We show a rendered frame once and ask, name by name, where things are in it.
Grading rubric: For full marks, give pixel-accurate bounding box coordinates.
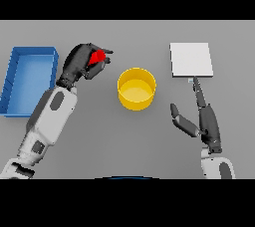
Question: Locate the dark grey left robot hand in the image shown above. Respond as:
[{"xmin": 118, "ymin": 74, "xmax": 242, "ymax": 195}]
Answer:
[{"xmin": 56, "ymin": 42, "xmax": 115, "ymax": 91}]

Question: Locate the blue tray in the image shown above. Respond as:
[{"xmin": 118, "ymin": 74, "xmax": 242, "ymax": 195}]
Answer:
[{"xmin": 0, "ymin": 46, "xmax": 60, "ymax": 118}]

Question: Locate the pale square measuring scale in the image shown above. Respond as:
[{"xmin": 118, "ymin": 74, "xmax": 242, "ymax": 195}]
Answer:
[{"xmin": 169, "ymin": 42, "xmax": 214, "ymax": 84}]

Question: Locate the yellow bowl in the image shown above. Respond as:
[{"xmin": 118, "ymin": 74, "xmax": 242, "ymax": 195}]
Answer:
[{"xmin": 117, "ymin": 67, "xmax": 157, "ymax": 112}]

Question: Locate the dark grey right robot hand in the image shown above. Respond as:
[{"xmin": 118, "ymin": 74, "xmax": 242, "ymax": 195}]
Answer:
[{"xmin": 169, "ymin": 77, "xmax": 223, "ymax": 154}]

